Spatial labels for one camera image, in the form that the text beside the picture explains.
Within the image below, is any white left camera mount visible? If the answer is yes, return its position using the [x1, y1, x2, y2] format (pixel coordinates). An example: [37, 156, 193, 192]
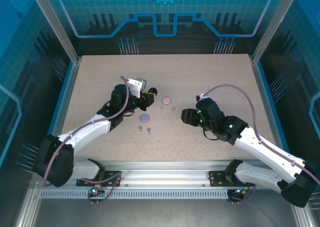
[126, 78, 142, 98]

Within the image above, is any grey metal shelf panel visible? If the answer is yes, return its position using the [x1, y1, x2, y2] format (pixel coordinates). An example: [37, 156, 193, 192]
[32, 198, 301, 227]

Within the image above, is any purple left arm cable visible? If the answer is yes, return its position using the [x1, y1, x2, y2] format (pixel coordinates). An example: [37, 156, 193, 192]
[43, 75, 131, 187]

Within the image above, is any aluminium frame post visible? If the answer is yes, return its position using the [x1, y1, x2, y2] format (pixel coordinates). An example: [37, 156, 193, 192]
[27, 0, 82, 64]
[251, 0, 293, 64]

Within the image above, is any slotted grey cable duct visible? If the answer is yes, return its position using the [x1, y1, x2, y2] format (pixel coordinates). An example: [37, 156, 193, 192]
[39, 188, 230, 200]

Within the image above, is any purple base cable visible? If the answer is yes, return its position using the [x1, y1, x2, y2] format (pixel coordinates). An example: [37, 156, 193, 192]
[81, 171, 123, 206]
[226, 183, 257, 205]

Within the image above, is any aluminium side rail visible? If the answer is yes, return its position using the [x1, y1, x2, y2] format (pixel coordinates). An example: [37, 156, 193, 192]
[250, 54, 312, 227]
[13, 58, 82, 227]

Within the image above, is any aluminium base beam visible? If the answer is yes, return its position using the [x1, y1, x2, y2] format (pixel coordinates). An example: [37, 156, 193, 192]
[74, 160, 283, 188]

